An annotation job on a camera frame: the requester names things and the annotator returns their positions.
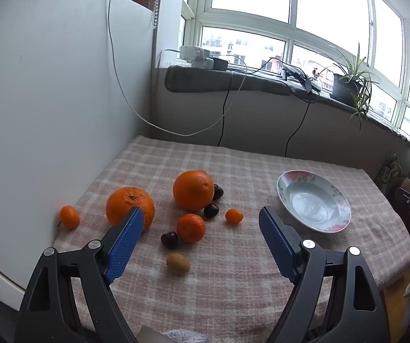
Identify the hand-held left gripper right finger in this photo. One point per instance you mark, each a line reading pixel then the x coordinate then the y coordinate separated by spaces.
pixel 274 235

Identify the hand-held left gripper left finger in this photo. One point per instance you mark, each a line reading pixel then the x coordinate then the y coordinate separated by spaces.
pixel 126 246

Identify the large orange with green stem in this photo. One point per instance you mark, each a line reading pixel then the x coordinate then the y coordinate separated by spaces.
pixel 124 203

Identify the dark red cherry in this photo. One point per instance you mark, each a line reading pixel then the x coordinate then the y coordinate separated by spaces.
pixel 169 240
pixel 211 210
pixel 219 192

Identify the tiny orange kumquat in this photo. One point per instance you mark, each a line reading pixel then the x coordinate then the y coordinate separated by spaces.
pixel 234 216

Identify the floral white plate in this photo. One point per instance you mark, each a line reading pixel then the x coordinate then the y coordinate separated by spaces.
pixel 314 205

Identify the small brown kiwi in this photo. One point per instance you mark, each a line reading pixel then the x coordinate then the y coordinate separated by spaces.
pixel 178 264

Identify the small mandarin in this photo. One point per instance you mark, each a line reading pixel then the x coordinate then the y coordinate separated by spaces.
pixel 69 217

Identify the medium mandarin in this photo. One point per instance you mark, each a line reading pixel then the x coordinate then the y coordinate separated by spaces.
pixel 190 228

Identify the large smooth orange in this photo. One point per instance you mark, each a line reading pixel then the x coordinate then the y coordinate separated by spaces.
pixel 192 191

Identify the cardboard box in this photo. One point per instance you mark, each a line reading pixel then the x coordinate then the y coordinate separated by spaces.
pixel 406 190

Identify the green printed bag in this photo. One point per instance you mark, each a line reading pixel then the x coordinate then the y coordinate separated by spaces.
pixel 390 167

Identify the pink plaid blanket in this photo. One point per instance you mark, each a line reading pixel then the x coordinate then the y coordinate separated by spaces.
pixel 226 171

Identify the white paper sheet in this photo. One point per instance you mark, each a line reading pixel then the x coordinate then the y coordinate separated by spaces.
pixel 151 334

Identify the grey knit cloth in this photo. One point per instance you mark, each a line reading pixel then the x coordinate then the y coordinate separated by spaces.
pixel 185 337

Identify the potted spider plant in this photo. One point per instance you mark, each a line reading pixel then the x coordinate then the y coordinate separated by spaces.
pixel 347 85

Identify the white cabinet panel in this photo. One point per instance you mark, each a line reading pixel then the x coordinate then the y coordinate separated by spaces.
pixel 48 114

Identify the grey windowsill cover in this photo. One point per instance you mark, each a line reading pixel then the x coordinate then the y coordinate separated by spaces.
pixel 198 80

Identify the black power adapter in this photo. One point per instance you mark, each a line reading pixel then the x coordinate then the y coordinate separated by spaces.
pixel 220 64

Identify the white power adapter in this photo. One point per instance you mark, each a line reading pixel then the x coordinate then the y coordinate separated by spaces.
pixel 203 63

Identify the white power adapters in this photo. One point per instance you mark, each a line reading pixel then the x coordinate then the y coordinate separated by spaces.
pixel 190 51

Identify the white window frame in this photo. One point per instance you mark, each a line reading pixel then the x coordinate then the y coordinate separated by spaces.
pixel 292 32

